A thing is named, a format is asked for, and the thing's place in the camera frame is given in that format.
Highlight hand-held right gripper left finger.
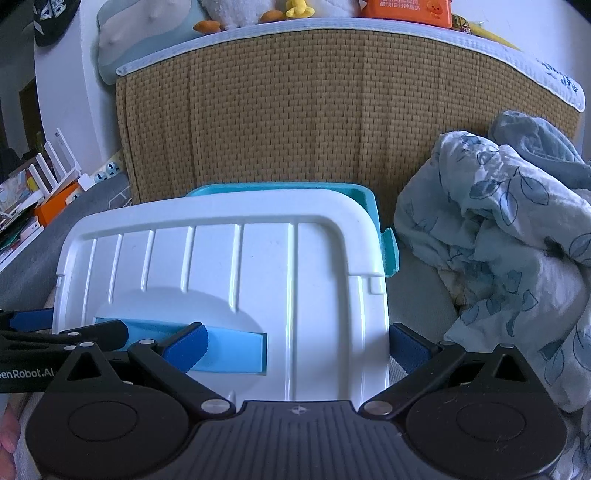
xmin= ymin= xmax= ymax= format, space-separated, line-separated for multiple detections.
xmin=44 ymin=322 xmax=234 ymax=421

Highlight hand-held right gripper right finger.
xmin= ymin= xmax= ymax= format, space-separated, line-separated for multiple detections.
xmin=358 ymin=322 xmax=550 ymax=420

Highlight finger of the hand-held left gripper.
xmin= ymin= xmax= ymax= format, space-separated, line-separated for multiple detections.
xmin=0 ymin=320 xmax=131 ymax=357
xmin=0 ymin=308 xmax=56 ymax=332

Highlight white bin lid teal handle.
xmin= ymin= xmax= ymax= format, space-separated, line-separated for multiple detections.
xmin=53 ymin=190 xmax=391 ymax=403

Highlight teal plastic storage bin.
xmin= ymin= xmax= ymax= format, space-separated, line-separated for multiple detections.
xmin=185 ymin=182 xmax=400 ymax=280

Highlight person's left hand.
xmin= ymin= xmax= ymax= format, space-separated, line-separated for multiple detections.
xmin=0 ymin=401 xmax=20 ymax=455

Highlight stack of books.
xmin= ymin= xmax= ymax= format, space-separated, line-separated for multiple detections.
xmin=0 ymin=164 xmax=47 ymax=265

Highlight orange cardboard box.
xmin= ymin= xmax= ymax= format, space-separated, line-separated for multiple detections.
xmin=34 ymin=182 xmax=81 ymax=227

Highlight blue floral quilt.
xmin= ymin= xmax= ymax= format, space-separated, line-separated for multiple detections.
xmin=392 ymin=111 xmax=591 ymax=480

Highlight white router with antennas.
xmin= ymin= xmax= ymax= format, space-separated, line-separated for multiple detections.
xmin=28 ymin=129 xmax=93 ymax=206

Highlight white power strip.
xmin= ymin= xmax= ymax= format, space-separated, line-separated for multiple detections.
xmin=67 ymin=152 xmax=125 ymax=205

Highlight woven rattan mat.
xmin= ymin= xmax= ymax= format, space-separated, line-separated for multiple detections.
xmin=115 ymin=21 xmax=583 ymax=232

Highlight black cap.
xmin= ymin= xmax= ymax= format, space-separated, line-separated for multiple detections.
xmin=33 ymin=0 xmax=81 ymax=47

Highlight pale blue pillow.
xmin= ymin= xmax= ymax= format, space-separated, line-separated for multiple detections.
xmin=97 ymin=0 xmax=218 ymax=86

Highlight yellow soft toy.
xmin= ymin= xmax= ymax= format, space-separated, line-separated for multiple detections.
xmin=452 ymin=14 xmax=522 ymax=51

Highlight orange first aid box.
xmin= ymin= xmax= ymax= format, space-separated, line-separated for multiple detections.
xmin=360 ymin=0 xmax=453 ymax=29

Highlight white plush goose orange feet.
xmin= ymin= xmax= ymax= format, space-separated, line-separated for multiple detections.
xmin=193 ymin=0 xmax=287 ymax=35

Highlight white plush toy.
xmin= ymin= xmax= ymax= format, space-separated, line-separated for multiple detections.
xmin=314 ymin=0 xmax=365 ymax=17

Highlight yellow duck toy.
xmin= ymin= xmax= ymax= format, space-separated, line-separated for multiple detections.
xmin=285 ymin=0 xmax=315 ymax=19

